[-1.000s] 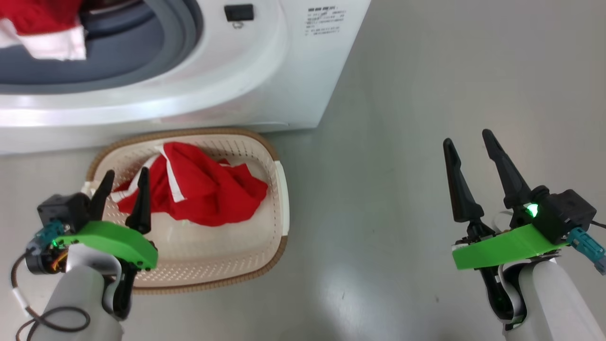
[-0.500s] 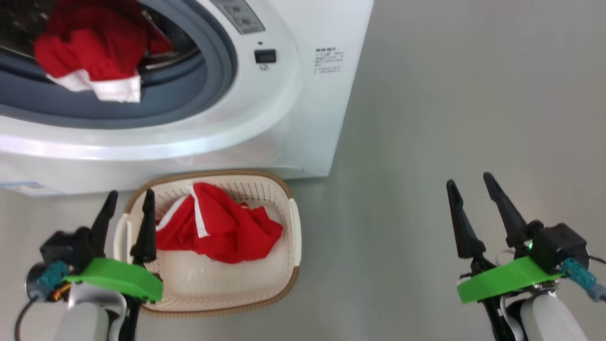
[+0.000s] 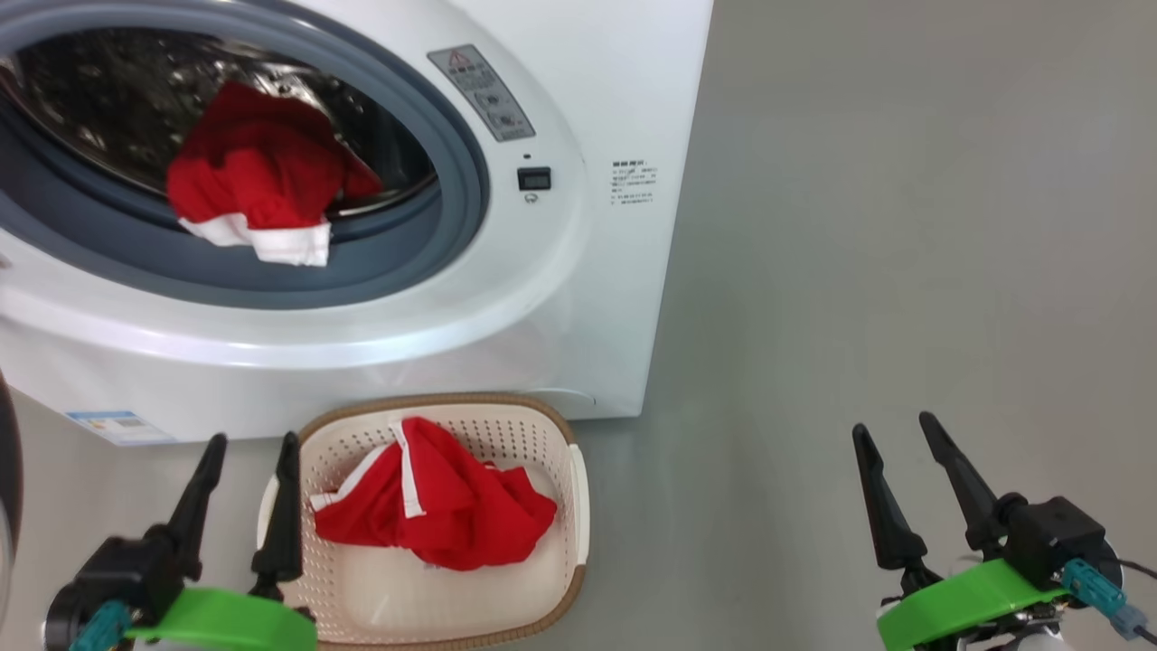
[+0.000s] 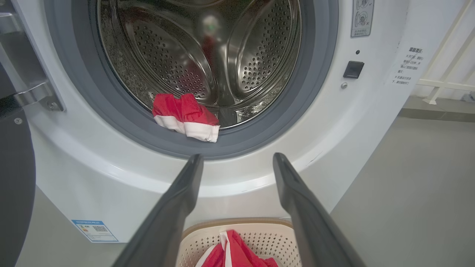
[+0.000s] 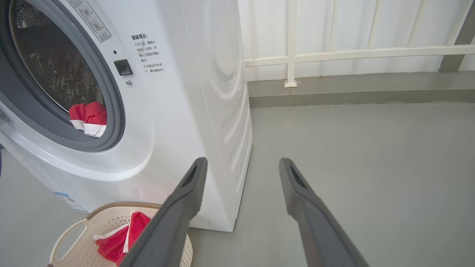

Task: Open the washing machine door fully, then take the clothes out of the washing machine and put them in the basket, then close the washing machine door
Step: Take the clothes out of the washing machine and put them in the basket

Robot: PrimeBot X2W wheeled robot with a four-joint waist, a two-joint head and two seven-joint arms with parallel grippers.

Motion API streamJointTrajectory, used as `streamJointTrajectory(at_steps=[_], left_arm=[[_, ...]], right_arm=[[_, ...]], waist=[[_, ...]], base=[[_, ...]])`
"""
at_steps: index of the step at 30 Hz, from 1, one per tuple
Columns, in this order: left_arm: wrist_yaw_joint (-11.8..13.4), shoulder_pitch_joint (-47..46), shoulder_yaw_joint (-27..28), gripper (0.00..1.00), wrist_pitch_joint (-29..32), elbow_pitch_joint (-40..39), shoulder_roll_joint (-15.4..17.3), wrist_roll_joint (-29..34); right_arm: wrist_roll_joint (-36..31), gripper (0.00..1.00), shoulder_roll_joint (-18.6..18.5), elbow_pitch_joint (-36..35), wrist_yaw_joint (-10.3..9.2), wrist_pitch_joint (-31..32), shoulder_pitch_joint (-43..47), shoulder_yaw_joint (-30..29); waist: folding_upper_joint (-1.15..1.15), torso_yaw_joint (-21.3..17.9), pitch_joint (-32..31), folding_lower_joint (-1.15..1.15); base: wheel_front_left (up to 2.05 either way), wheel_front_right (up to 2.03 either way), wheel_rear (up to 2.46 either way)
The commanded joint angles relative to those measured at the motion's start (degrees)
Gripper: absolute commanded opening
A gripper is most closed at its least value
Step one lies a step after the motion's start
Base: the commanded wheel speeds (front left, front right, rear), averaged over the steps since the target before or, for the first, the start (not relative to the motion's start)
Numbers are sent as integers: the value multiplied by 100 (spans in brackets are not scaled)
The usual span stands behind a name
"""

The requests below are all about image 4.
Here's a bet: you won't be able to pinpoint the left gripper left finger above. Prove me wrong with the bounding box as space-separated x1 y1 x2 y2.
112 154 204 267

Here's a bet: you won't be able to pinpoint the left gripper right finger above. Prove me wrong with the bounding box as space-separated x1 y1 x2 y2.
273 152 366 267

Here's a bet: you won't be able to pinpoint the red garment white stripes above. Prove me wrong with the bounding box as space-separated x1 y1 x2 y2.
195 230 279 267

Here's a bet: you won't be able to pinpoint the red garment white hem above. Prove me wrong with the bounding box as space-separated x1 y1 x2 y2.
152 93 220 143

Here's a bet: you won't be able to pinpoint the black round glass machine door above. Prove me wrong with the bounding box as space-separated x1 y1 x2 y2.
0 0 37 267

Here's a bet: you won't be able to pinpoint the cream perforated laundry basket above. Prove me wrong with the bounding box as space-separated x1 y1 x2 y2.
175 218 303 267

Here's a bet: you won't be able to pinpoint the white front-load washing machine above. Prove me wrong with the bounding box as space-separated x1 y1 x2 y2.
0 0 472 243

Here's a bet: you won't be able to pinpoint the grey rubber door gasket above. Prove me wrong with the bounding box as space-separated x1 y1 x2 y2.
44 0 339 160

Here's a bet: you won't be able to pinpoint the black square door latch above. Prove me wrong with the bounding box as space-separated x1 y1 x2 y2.
343 61 364 79

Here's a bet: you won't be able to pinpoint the silver metal door hinge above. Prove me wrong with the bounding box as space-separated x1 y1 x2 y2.
0 13 65 112

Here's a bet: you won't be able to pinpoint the blue energy label sticker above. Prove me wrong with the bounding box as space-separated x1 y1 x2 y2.
72 220 119 243

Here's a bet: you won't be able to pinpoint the stainless steel perforated drum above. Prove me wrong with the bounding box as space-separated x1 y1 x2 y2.
97 0 302 128

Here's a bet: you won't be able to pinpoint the printed text notice sticker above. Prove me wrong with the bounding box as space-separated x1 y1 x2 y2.
395 46 423 86

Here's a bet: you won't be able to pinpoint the white metal railing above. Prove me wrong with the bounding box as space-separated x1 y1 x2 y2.
416 0 475 105

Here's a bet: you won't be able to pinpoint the grey pictogram warning label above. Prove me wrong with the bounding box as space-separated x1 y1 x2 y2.
351 0 374 38

